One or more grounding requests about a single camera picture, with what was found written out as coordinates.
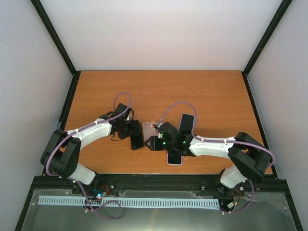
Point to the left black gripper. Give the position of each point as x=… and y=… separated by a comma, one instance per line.
x=136, y=128

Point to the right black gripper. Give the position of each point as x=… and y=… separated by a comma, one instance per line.
x=154, y=146

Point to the pink phone case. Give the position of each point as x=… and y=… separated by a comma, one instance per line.
x=149, y=130

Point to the lavender phone case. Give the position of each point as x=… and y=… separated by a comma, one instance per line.
x=174, y=164

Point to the light blue phone case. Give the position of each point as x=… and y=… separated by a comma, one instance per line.
x=192, y=118

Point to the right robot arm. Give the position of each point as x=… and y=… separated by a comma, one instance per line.
x=250, y=159

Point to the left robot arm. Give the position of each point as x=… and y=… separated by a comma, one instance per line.
x=61, y=155

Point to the light blue cable duct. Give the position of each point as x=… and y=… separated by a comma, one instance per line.
x=130, y=202

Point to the right black frame post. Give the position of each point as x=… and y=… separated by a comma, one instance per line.
x=279, y=14

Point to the black frame post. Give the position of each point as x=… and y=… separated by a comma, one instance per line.
x=38, y=6
x=279, y=14

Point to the left black frame post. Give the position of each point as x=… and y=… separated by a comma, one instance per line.
x=38, y=6

